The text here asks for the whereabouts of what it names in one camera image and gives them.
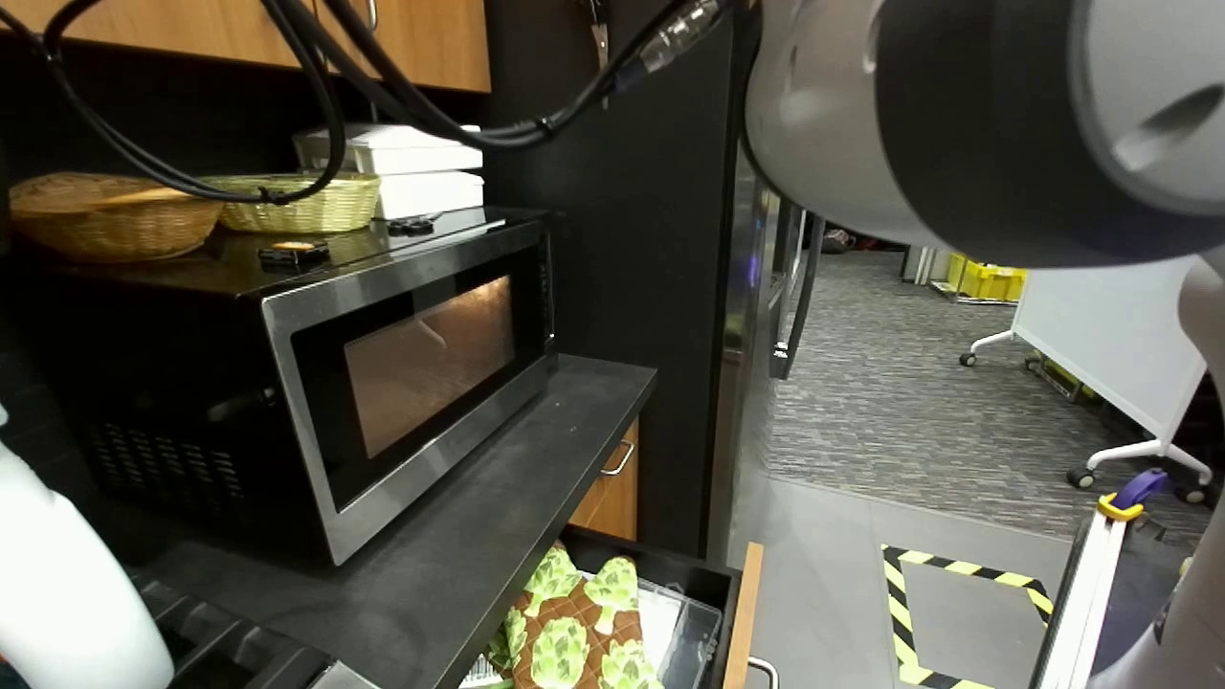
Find white green spray bottle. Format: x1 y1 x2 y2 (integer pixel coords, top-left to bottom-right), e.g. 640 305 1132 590
0 439 175 689

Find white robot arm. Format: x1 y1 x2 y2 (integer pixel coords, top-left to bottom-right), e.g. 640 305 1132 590
748 0 1225 270

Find lower wooden cabinet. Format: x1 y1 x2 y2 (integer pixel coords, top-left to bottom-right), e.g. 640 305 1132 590
572 429 640 541

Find stainless steel refrigerator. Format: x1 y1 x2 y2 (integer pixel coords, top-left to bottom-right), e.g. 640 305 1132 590
710 125 836 566

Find white stacked boxes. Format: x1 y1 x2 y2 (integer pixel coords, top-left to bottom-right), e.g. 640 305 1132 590
336 123 488 217

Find open wooden drawer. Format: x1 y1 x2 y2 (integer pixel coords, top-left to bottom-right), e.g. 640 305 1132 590
460 527 776 689

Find green patterned oven mitt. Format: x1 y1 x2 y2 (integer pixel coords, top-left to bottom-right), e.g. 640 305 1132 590
488 543 664 689

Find yellow woven basket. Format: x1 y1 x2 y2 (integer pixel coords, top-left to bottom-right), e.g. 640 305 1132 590
216 173 379 233

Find stainless steel microwave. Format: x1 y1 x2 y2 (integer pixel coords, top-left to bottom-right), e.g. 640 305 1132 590
13 207 557 562

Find upper wooden cabinets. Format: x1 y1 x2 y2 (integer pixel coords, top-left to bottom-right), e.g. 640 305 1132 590
0 0 494 96

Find shelf with yellow bins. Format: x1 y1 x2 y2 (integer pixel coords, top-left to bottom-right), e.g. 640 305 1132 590
899 249 1028 305

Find black gas stove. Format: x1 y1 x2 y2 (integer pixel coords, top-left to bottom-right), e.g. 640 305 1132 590
125 569 336 689

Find white rolling board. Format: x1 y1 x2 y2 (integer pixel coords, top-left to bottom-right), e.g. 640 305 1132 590
961 255 1215 503

